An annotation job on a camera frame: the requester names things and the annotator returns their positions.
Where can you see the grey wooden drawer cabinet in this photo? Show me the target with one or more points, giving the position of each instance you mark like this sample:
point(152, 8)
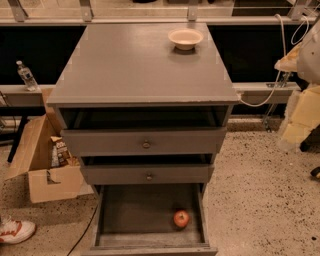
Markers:
point(132, 77)

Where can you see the open cardboard box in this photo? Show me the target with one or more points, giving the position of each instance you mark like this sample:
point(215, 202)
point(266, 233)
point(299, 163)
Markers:
point(33, 158)

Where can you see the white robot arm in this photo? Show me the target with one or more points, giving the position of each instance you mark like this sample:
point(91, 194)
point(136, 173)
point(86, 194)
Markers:
point(308, 63)

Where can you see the black table leg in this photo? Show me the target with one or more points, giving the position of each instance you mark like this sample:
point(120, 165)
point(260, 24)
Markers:
point(16, 141)

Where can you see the grey top drawer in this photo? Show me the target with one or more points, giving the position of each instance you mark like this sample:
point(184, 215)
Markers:
point(143, 142)

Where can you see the white and red sneaker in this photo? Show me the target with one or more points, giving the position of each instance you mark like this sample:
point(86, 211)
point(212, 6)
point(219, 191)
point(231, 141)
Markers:
point(15, 231)

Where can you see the metal stand pole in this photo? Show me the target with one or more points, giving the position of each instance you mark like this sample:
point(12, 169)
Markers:
point(281, 82)

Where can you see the clear plastic water bottle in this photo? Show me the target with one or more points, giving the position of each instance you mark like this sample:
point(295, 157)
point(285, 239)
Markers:
point(27, 76)

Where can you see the red apple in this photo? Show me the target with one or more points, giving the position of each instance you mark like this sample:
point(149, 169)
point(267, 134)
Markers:
point(181, 218)

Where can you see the grey middle drawer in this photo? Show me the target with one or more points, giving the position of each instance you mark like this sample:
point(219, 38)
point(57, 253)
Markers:
point(147, 169)

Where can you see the beige paper bowl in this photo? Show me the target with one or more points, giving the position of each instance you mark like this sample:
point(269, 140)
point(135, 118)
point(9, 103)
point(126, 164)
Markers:
point(185, 38)

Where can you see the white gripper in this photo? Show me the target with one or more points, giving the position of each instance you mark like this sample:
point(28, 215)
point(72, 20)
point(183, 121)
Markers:
point(310, 61)

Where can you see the grey open bottom drawer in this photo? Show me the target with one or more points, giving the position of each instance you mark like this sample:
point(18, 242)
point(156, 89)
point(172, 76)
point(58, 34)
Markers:
point(137, 220)

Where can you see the brown snack bag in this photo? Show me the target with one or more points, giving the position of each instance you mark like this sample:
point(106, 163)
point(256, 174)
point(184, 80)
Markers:
point(60, 153)

